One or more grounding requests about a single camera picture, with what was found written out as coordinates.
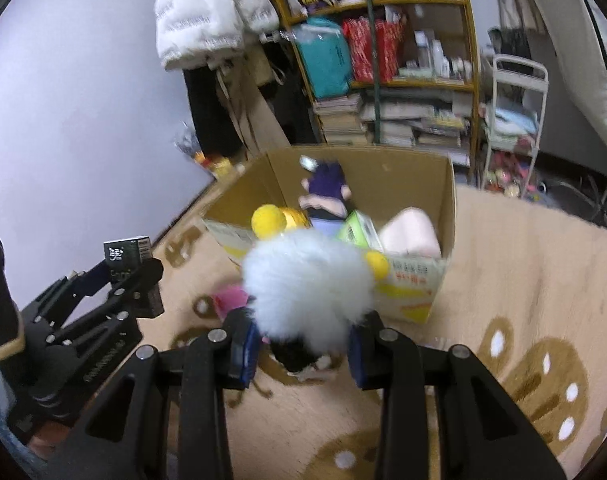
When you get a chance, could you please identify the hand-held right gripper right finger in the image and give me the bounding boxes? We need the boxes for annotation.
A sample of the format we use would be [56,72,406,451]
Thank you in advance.
[347,310,569,480]

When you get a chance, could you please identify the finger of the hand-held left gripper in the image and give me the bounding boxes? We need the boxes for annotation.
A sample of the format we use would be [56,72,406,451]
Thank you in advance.
[48,259,165,350]
[18,259,113,322]

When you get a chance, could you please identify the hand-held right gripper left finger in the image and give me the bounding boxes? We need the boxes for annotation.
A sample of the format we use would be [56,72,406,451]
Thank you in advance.
[44,307,262,480]

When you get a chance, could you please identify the black tissue packet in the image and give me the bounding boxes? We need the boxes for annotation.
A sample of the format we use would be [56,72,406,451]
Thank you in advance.
[102,235,154,281]

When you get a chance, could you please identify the pink plush toy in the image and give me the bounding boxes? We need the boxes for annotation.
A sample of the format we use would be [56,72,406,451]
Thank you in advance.
[211,282,252,321]

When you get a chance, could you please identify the printed cardboard box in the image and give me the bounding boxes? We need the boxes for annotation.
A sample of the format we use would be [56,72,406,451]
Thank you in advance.
[201,147,457,325]

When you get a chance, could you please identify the white fluffy plush toy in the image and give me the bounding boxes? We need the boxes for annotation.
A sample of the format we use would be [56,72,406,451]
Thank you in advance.
[241,203,390,381]

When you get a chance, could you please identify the green wet wipes packet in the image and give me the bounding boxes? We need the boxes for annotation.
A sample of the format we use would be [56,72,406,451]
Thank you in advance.
[336,210,377,248]

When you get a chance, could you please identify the pale pink soft roll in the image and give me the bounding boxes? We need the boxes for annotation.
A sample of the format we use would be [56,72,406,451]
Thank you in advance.
[378,207,441,258]

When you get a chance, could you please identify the white-haired plush doll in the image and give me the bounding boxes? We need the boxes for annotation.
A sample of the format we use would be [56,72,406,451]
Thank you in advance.
[298,156,354,236]

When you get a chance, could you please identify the clear bag of toys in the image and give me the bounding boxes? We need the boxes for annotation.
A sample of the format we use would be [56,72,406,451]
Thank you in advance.
[172,122,247,181]

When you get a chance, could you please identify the beige patterned blanket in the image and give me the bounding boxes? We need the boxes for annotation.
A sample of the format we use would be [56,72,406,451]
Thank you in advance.
[148,182,607,480]

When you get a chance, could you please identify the black hanging pants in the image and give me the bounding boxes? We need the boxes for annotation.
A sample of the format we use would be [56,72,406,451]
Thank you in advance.
[184,67,244,161]

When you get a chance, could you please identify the beige hanging trousers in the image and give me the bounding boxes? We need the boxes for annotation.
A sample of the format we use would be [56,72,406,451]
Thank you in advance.
[216,45,289,161]

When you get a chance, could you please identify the colourful small toys pile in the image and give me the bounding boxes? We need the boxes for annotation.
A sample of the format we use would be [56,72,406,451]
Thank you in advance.
[486,150,539,196]

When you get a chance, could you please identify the stack of books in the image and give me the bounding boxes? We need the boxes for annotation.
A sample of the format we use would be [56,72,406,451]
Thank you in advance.
[312,92,367,146]

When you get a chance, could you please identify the pile of magazines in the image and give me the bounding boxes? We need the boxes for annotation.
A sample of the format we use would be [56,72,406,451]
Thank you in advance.
[361,90,474,166]

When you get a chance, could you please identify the black tote bag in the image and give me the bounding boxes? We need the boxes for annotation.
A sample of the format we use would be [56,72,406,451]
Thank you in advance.
[261,35,319,148]

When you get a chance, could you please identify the white puffer jacket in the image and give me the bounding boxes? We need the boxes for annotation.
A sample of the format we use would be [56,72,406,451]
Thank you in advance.
[154,0,279,71]

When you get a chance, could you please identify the light blue folded cloth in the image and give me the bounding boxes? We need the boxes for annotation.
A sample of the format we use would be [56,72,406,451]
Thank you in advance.
[483,102,539,136]

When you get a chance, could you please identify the teal shopping bag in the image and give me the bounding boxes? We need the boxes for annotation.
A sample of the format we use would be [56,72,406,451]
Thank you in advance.
[296,17,354,101]

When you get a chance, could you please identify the green pole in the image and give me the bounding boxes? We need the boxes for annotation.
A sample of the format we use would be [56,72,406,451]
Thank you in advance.
[366,0,384,148]

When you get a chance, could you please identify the red patterned bag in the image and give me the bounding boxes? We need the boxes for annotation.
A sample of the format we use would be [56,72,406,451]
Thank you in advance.
[341,17,404,85]

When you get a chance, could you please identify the row of small bottles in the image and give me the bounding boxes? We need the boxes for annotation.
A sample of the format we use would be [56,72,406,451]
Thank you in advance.
[401,30,474,81]

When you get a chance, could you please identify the white trolley cart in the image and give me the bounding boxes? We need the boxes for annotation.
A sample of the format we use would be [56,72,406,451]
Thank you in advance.
[478,55,549,201]

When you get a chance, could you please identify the wooden shelf unit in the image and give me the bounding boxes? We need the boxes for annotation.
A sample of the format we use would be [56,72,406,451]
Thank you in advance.
[268,0,479,171]

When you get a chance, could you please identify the metal folding frame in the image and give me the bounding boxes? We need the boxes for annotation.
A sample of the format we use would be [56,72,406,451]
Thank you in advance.
[538,170,607,233]

